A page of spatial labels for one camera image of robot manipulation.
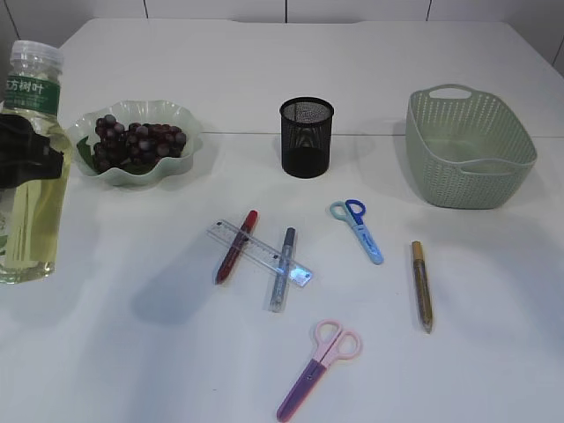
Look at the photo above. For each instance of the silver glitter pen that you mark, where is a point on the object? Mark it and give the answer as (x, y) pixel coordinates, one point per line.
(279, 289)

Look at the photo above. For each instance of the green wavy plastic plate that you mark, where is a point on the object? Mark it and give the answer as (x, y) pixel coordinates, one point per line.
(127, 112)

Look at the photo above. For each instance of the red glitter pen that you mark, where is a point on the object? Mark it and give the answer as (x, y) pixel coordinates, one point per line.
(233, 253)

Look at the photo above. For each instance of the green plastic woven basket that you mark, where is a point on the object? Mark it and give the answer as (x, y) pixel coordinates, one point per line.
(469, 153)

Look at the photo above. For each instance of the black mesh pen holder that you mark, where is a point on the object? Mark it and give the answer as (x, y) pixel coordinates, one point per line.
(306, 126)

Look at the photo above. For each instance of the clear plastic ruler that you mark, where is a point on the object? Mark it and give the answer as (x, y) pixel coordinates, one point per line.
(260, 252)

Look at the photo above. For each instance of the gold glitter pen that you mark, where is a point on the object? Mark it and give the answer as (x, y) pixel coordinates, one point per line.
(421, 286)

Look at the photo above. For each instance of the artificial red grape bunch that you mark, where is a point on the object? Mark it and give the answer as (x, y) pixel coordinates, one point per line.
(136, 148)

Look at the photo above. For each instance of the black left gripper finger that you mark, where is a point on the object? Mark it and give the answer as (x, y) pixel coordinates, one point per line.
(26, 155)

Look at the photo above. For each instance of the blue small scissors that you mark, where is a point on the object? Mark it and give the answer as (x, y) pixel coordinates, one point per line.
(351, 211)

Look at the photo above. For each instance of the yellow tea bottle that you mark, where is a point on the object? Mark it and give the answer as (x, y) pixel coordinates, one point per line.
(31, 213)

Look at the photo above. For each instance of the pink purple scissors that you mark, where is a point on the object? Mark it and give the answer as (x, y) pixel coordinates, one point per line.
(333, 342)

